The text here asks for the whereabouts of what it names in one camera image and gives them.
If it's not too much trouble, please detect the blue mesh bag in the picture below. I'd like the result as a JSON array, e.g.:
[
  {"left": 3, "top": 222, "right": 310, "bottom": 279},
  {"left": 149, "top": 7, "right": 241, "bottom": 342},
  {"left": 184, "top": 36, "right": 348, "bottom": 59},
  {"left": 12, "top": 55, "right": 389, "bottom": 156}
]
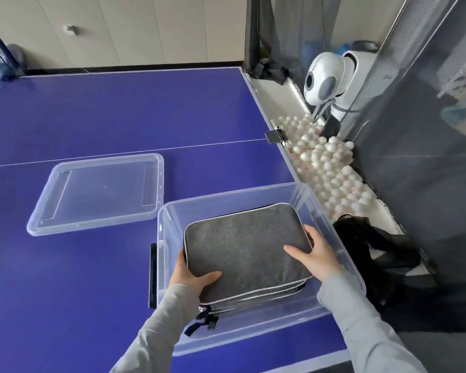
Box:
[{"left": 0, "top": 37, "right": 26, "bottom": 80}]

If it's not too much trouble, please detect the clear plastic box lid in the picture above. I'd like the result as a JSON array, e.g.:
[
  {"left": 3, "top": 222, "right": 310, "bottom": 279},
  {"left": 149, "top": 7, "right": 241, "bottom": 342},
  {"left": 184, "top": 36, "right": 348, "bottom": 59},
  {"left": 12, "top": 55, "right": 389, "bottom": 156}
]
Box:
[{"left": 26, "top": 153, "right": 165, "bottom": 237}]

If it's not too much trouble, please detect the person's left hand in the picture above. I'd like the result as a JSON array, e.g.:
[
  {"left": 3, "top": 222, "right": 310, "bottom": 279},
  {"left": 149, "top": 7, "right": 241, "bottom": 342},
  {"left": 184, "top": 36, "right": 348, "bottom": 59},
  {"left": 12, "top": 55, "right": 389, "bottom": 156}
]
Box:
[{"left": 169, "top": 249, "right": 223, "bottom": 305}]

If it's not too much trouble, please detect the white ball-serving robot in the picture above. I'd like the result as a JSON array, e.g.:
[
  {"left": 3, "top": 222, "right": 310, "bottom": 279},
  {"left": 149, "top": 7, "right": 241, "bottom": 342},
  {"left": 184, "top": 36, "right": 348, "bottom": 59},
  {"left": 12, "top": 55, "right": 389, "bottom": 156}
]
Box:
[{"left": 304, "top": 40, "right": 378, "bottom": 132}]

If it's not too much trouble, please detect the person's left forearm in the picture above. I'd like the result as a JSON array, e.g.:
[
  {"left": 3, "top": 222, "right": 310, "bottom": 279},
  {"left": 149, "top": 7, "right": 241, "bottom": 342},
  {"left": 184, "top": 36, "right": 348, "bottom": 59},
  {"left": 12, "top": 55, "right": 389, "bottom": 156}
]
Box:
[{"left": 110, "top": 283, "right": 202, "bottom": 373}]

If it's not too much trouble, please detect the blue ping-pong table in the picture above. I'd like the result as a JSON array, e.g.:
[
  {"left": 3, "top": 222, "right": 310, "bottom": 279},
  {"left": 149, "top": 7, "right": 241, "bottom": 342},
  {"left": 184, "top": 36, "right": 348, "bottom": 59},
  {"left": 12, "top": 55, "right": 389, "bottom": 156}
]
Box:
[{"left": 0, "top": 67, "right": 352, "bottom": 373}]

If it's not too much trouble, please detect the white ball collection tray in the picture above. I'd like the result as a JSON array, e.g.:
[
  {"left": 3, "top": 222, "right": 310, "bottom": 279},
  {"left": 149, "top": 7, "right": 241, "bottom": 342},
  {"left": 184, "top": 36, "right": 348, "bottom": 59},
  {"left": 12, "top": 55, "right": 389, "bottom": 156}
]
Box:
[{"left": 250, "top": 75, "right": 406, "bottom": 235}]

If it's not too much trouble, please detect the person's right hand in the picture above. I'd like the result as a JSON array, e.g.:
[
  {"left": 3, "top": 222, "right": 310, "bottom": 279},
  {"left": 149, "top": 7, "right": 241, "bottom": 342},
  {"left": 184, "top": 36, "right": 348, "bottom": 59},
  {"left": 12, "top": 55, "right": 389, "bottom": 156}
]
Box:
[{"left": 283, "top": 224, "right": 346, "bottom": 284}]

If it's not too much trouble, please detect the black catch net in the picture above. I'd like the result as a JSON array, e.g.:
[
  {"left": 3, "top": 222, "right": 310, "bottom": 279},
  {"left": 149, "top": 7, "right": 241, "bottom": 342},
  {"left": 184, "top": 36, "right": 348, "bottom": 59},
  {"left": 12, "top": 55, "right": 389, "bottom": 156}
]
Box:
[{"left": 242, "top": 0, "right": 466, "bottom": 334}]

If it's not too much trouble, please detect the black box latch handle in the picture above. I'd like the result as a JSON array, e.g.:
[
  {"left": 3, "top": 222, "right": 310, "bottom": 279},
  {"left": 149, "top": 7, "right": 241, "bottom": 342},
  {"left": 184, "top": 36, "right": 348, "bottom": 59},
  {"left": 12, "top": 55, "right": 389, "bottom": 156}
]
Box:
[{"left": 149, "top": 244, "right": 158, "bottom": 309}]

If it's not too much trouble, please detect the clear plastic storage box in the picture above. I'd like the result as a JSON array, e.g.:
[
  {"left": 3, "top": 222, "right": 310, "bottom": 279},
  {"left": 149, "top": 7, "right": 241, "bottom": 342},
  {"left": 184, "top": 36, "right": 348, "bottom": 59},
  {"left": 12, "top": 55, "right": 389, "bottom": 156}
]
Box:
[{"left": 156, "top": 182, "right": 367, "bottom": 357}]

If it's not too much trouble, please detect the person's right forearm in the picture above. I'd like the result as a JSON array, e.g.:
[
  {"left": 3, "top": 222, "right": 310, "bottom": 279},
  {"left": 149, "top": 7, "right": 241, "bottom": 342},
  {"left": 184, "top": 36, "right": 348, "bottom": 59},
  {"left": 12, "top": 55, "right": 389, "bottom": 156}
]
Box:
[{"left": 318, "top": 270, "right": 429, "bottom": 373}]

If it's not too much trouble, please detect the grey felt paddle case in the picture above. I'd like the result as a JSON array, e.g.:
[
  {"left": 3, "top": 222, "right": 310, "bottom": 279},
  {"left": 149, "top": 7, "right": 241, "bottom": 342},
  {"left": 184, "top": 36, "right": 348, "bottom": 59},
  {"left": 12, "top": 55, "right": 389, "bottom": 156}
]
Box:
[{"left": 183, "top": 203, "right": 315, "bottom": 338}]

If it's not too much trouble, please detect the black net clamp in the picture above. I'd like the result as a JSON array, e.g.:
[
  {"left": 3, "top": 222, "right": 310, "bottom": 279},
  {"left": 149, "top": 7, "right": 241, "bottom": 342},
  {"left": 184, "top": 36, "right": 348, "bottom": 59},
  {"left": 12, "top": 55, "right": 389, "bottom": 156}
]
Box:
[{"left": 265, "top": 129, "right": 292, "bottom": 148}]

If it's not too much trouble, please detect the pile of white ping-pong balls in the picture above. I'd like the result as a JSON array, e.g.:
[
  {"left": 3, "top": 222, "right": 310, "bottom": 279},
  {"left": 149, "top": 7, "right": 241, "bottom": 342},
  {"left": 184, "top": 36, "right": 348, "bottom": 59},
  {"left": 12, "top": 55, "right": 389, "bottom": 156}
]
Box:
[{"left": 271, "top": 114, "right": 378, "bottom": 222}]

